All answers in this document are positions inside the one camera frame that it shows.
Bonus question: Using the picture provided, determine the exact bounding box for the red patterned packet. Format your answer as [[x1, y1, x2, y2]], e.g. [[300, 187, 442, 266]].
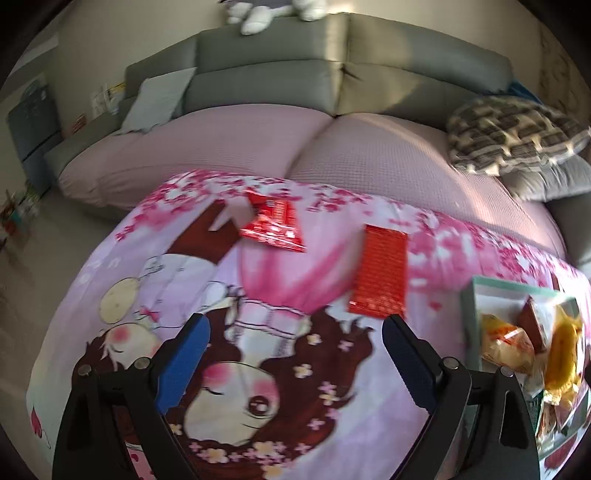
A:
[[349, 225, 408, 319]]

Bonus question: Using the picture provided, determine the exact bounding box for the white peach crisp packet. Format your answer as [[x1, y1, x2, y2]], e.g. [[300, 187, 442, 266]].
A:
[[481, 314, 535, 375]]

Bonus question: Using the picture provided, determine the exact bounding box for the red milk biscuit packet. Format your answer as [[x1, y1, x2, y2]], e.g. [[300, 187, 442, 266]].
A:
[[517, 296, 556, 355]]

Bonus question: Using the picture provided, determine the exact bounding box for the orange bread packet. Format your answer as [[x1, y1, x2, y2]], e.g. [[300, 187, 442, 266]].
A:
[[544, 306, 583, 406]]

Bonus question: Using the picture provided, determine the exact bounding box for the red triangular snack packet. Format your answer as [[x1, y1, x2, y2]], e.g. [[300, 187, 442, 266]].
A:
[[239, 191, 305, 253]]

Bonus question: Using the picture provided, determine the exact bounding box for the mint green cardboard tray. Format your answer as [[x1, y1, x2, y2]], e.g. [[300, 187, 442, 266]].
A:
[[460, 276, 590, 460]]

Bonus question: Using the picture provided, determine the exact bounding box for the pink cartoon printed blanket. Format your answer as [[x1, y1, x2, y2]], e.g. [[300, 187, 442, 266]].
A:
[[26, 170, 590, 479]]

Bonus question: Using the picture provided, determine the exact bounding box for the pink sofa seat cover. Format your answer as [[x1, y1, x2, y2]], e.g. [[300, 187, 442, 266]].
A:
[[46, 104, 566, 257]]

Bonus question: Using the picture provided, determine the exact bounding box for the black cream patterned pillow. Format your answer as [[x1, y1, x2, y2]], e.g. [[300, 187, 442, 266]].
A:
[[446, 95, 590, 177]]

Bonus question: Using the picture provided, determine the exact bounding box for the light grey small cushion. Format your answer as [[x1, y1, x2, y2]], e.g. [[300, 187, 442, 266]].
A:
[[117, 68, 195, 135]]

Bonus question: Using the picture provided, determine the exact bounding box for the blue cloth behind pillows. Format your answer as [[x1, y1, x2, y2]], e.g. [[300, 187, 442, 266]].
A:
[[506, 80, 542, 104]]

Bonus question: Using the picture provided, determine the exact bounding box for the grey sofa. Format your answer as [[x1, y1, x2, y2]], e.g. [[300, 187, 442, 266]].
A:
[[43, 12, 591, 269]]

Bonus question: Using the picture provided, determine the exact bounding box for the patterned beige curtain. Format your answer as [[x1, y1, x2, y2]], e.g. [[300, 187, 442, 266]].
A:
[[539, 24, 590, 124]]

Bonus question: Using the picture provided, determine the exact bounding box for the grey white plush toy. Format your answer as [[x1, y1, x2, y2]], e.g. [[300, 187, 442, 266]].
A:
[[219, 0, 328, 36]]

